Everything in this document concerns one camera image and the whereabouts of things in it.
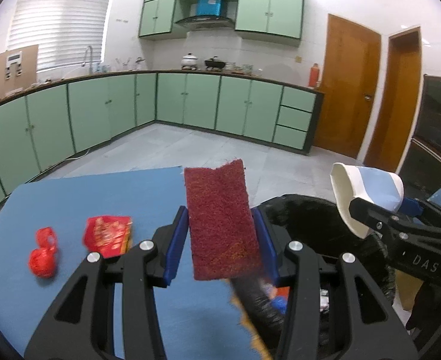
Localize blue foam mat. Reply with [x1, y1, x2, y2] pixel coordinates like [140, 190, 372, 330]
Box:
[0, 166, 274, 360]

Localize black trash bag bin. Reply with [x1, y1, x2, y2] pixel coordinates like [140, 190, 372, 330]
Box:
[230, 194, 397, 360]

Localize blue plastic bag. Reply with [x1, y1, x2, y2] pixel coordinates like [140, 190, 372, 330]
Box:
[271, 296, 289, 314]

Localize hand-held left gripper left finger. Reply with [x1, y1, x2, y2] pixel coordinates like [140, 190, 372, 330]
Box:
[23, 206, 189, 360]

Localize white window blind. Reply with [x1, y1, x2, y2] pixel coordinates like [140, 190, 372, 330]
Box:
[6, 0, 118, 72]

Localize wooden door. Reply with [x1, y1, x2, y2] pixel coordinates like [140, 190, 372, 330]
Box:
[314, 14, 382, 159]
[365, 26, 422, 173]

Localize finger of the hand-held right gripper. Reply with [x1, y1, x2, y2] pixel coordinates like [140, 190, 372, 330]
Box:
[403, 198, 441, 230]
[349, 196, 441, 241]

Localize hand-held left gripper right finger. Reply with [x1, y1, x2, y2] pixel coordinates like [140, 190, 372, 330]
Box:
[252, 206, 420, 360]

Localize dark red scouring pad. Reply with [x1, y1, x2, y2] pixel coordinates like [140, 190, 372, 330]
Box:
[184, 158, 262, 281]

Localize dark glass cabinet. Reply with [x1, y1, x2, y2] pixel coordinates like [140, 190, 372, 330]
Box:
[400, 74, 441, 203]

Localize brown cardboard piece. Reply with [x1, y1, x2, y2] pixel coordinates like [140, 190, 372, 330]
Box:
[393, 270, 420, 310]

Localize green wall cabinets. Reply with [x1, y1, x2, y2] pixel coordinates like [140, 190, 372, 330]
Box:
[138, 0, 304, 47]

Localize red printed packet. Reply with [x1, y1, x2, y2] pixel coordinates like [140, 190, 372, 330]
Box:
[83, 215, 133, 259]

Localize blue white paper cup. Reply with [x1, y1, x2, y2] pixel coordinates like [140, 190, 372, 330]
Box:
[330, 162, 405, 239]

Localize red plastic bag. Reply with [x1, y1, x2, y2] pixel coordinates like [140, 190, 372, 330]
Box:
[28, 227, 59, 279]

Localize blue box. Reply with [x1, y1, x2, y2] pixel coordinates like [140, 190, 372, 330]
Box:
[198, 0, 224, 16]

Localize green base cabinets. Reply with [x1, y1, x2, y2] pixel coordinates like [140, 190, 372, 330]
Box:
[0, 69, 324, 226]

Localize metal faucet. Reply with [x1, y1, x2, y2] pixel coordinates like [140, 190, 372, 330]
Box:
[83, 45, 94, 76]

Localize range hood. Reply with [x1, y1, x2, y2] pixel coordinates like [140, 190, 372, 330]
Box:
[173, 15, 236, 31]

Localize row of glass jars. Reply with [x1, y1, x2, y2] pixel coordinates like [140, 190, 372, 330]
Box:
[226, 62, 262, 76]

